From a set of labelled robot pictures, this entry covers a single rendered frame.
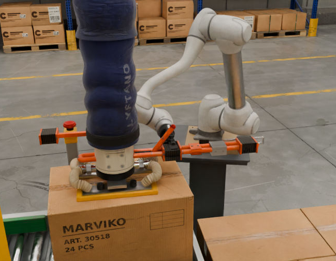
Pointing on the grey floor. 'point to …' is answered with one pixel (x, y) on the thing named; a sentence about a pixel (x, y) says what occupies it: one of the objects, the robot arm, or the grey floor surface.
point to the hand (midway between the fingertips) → (173, 150)
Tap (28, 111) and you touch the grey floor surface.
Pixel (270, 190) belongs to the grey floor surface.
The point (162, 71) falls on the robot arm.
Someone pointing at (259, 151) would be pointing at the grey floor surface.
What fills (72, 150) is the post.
